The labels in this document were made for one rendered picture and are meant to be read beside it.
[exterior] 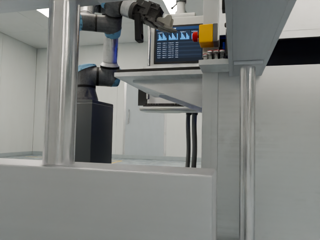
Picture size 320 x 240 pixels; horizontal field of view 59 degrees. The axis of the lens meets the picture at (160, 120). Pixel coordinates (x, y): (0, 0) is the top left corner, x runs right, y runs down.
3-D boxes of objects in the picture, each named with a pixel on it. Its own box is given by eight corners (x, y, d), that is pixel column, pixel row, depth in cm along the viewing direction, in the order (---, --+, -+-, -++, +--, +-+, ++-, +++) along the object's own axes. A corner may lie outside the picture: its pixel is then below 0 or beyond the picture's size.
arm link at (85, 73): (76, 87, 178) (77, 65, 178) (98, 88, 181) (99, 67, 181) (75, 84, 166) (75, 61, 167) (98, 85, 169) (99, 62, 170)
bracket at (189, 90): (205, 107, 130) (205, 79, 130) (204, 106, 127) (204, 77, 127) (134, 107, 138) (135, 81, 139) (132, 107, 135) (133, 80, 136)
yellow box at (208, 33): (218, 47, 115) (218, 29, 115) (217, 41, 108) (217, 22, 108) (199, 48, 117) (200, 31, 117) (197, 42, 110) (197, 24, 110)
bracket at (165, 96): (212, 115, 178) (212, 95, 179) (212, 115, 175) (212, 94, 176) (159, 115, 186) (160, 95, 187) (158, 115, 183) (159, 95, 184)
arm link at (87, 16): (79, -14, 159) (70, 9, 120) (99, -12, 161) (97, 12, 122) (79, 7, 165) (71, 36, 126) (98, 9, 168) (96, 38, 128)
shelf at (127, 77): (225, 96, 185) (225, 93, 185) (222, 73, 117) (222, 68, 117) (155, 97, 197) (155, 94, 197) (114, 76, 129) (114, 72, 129)
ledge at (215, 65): (237, 71, 114) (237, 66, 114) (237, 63, 101) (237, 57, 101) (202, 72, 117) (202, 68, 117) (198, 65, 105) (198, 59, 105)
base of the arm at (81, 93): (67, 101, 168) (67, 84, 168) (82, 104, 182) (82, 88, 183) (89, 100, 163) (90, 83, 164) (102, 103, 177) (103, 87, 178)
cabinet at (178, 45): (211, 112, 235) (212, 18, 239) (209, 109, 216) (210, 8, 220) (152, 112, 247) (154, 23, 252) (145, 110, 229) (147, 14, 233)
